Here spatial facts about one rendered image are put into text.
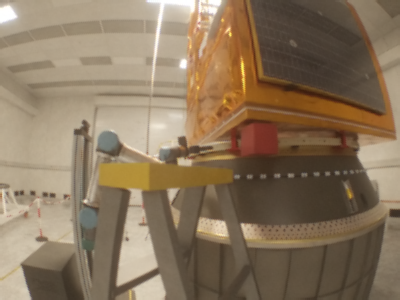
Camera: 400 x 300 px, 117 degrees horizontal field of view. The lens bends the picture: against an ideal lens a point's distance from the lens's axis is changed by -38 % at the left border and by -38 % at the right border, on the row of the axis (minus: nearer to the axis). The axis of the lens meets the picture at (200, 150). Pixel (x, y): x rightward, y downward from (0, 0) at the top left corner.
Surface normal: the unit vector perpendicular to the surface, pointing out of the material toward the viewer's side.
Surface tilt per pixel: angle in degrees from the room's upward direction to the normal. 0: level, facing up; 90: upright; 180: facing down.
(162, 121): 90
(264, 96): 96
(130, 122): 90
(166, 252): 88
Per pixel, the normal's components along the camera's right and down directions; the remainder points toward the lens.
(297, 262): -0.27, -0.12
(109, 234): -0.47, -0.17
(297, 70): 0.20, -0.12
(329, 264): -0.06, -0.13
